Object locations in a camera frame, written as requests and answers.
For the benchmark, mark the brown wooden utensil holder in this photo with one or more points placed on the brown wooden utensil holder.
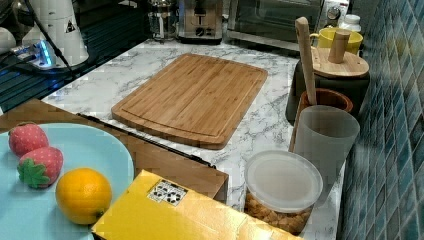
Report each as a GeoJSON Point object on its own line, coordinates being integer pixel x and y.
{"type": "Point", "coordinates": [325, 97]}

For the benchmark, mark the upper toy strawberry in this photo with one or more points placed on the upper toy strawberry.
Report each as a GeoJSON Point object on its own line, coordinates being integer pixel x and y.
{"type": "Point", "coordinates": [26, 137]}

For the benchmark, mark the frosted grey plastic cup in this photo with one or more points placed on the frosted grey plastic cup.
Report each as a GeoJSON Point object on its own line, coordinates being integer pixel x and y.
{"type": "Point", "coordinates": [325, 136]}

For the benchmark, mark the dark canister with wooden lid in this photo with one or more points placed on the dark canister with wooden lid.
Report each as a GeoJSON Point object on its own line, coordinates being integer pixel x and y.
{"type": "Point", "coordinates": [350, 77]}

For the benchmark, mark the orange fruit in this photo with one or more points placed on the orange fruit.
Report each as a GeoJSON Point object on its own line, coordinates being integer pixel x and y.
{"type": "Point", "coordinates": [83, 195]}

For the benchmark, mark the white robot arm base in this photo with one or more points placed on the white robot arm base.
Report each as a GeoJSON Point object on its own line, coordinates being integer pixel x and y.
{"type": "Point", "coordinates": [54, 38]}

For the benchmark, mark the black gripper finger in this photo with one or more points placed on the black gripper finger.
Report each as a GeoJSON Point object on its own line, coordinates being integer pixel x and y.
{"type": "Point", "coordinates": [199, 8]}

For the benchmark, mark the yellow mug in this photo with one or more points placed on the yellow mug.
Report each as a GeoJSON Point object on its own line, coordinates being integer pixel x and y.
{"type": "Point", "coordinates": [325, 38]}

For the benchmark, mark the bamboo cutting board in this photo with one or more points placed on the bamboo cutting board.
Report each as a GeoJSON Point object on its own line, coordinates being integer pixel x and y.
{"type": "Point", "coordinates": [195, 100]}

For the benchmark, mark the lower toy strawberry with leaves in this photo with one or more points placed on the lower toy strawberry with leaves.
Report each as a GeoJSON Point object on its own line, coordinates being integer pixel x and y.
{"type": "Point", "coordinates": [41, 167]}

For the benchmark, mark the glass french press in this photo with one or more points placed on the glass french press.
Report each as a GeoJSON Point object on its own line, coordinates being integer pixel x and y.
{"type": "Point", "coordinates": [162, 19]}

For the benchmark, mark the stainless steel toaster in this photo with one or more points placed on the stainless steel toaster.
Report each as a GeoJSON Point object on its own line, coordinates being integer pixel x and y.
{"type": "Point", "coordinates": [205, 29]}

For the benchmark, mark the wooden utensil handle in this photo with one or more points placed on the wooden utensil handle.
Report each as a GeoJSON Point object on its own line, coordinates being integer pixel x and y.
{"type": "Point", "coordinates": [302, 31]}

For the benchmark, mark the toaster oven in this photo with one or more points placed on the toaster oven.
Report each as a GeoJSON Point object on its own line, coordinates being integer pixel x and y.
{"type": "Point", "coordinates": [272, 22]}

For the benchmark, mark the clear jar with snacks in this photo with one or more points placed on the clear jar with snacks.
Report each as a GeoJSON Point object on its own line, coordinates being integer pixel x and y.
{"type": "Point", "coordinates": [282, 188]}

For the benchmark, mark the yellow cardboard box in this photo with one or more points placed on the yellow cardboard box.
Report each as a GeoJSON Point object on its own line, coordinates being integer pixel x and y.
{"type": "Point", "coordinates": [153, 208]}

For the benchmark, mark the white lidded bottle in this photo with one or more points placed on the white lidded bottle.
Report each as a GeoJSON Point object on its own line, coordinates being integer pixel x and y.
{"type": "Point", "coordinates": [350, 22]}

